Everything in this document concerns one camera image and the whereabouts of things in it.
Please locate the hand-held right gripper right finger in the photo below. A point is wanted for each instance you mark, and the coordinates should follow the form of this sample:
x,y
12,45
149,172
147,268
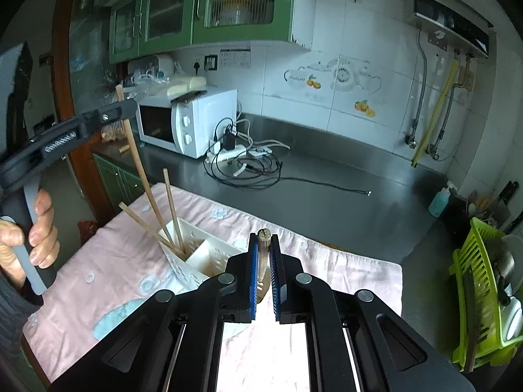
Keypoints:
x,y
277,290

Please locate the person's left forearm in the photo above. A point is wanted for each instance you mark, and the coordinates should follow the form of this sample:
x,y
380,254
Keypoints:
x,y
12,318

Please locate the metal bowl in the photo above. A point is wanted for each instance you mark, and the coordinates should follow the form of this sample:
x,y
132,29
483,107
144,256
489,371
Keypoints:
x,y
506,261

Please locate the black charger plug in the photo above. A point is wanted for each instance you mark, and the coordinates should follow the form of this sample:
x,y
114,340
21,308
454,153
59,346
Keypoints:
x,y
229,139

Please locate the clear soap bottle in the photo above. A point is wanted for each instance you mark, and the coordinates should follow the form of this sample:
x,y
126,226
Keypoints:
x,y
439,204

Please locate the clear plastic bag with food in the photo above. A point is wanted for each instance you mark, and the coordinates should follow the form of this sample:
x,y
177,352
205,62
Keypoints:
x,y
112,132

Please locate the white plastic chopstick holder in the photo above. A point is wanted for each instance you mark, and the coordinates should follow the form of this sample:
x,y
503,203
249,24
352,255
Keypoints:
x,y
204,259

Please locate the cream foam block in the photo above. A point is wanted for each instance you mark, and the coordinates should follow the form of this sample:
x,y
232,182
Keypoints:
x,y
188,83

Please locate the single wooden chopstick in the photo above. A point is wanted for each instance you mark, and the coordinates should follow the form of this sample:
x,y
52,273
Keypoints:
x,y
145,224
172,208
145,179
263,253

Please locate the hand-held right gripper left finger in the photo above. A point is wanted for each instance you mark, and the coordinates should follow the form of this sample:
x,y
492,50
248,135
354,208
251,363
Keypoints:
x,y
252,286

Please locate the white microwave oven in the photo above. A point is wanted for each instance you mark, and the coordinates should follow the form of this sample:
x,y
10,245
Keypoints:
x,y
208,122

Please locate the green wall cabinet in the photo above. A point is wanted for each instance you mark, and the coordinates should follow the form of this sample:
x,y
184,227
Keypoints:
x,y
245,8

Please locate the black wall socket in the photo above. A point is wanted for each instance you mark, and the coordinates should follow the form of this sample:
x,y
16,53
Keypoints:
x,y
210,62

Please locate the green plastic dish rack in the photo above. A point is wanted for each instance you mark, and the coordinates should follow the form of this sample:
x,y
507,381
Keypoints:
x,y
474,294

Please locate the person's left hand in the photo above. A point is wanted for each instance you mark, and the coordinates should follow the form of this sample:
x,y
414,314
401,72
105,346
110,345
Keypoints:
x,y
43,245

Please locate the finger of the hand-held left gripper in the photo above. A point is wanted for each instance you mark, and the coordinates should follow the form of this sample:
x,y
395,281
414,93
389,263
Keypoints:
x,y
110,115

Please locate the wall label sticker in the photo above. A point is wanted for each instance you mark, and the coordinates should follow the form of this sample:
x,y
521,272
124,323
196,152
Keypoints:
x,y
235,58

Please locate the pink towel with blue print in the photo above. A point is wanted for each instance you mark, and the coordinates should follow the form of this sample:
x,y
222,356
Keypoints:
x,y
102,277

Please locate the red bag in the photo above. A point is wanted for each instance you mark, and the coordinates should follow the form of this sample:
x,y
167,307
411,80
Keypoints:
x,y
88,232

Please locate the wall water heater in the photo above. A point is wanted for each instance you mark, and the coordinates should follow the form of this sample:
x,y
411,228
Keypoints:
x,y
449,20

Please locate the white rounded appliance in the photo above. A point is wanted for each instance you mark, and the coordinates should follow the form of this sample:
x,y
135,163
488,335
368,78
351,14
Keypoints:
x,y
164,65

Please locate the green base cabinet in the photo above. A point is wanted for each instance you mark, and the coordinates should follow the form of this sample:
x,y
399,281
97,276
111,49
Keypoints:
x,y
118,183

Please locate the crumpled clear plastic bag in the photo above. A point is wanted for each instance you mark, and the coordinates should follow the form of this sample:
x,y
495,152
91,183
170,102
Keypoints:
x,y
151,83

